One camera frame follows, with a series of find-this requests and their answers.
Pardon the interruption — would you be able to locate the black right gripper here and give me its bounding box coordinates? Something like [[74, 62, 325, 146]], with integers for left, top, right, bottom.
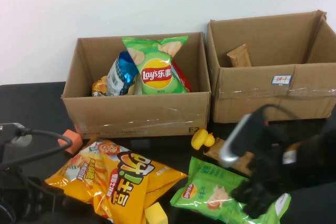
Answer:
[[230, 128, 291, 219]]

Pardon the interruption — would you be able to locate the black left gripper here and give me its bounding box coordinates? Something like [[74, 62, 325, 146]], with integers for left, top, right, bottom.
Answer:
[[0, 170, 66, 224]]

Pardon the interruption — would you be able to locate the brown biscuit packet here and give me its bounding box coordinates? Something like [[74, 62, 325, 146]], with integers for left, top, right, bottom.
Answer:
[[226, 44, 252, 68], [203, 137, 255, 178]]

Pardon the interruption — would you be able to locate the large yellow fries snack bag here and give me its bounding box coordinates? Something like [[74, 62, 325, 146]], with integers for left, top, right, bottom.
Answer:
[[44, 138, 188, 224]]

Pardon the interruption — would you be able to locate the small orange snack bag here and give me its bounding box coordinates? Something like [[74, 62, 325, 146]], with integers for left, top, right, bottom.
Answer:
[[91, 76, 109, 97]]

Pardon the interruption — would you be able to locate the blue and white snack bag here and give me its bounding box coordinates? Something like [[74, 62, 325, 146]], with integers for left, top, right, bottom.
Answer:
[[106, 50, 139, 97]]

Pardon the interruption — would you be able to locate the red snack bag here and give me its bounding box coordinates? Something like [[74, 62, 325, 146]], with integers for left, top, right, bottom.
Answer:
[[172, 61, 193, 93]]

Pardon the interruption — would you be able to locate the orange foam cube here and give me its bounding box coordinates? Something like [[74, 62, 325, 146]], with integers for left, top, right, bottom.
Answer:
[[57, 129, 83, 155]]

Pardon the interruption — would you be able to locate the yellow rubber duck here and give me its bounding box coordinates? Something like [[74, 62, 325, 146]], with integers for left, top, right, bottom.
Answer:
[[191, 128, 215, 151]]

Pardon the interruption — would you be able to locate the yellow foam cube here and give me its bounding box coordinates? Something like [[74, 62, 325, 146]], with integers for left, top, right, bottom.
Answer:
[[144, 202, 169, 224]]

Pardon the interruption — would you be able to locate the cardboard box with white label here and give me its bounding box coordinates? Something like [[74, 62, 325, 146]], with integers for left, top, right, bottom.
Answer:
[[206, 10, 336, 124]]

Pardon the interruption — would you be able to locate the cardboard box with F2 print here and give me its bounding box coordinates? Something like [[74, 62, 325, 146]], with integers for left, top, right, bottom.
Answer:
[[60, 31, 212, 140]]

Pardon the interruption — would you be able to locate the white handwritten label sticker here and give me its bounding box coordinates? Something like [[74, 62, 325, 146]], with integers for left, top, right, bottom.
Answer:
[[271, 74, 292, 86]]

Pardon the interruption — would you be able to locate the green Lay's chips bag, big logo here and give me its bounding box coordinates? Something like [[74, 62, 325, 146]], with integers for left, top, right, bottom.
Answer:
[[122, 35, 190, 95]]

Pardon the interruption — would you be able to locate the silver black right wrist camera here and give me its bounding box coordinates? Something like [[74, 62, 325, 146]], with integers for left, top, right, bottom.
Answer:
[[219, 113, 270, 168]]

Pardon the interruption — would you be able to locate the black right camera cable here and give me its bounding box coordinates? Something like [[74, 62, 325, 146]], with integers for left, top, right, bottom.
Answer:
[[251, 104, 299, 121]]

